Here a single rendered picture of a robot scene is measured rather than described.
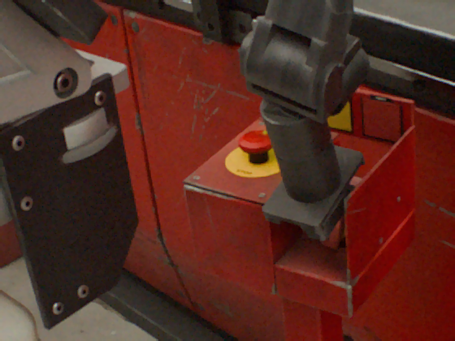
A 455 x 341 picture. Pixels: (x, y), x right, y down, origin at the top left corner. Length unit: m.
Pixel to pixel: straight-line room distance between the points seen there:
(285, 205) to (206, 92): 0.55
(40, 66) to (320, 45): 0.38
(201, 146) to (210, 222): 0.50
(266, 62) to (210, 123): 0.67
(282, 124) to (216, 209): 0.19
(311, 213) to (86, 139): 0.34
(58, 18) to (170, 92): 1.11
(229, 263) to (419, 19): 0.36
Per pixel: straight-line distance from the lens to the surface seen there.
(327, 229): 0.92
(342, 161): 0.96
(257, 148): 1.02
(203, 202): 1.02
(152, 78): 1.56
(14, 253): 2.36
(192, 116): 1.51
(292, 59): 0.81
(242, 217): 1.00
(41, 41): 0.46
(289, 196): 0.94
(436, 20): 1.12
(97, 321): 2.11
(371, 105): 1.04
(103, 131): 0.65
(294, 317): 1.13
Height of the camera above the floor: 1.31
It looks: 31 degrees down
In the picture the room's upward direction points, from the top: 8 degrees counter-clockwise
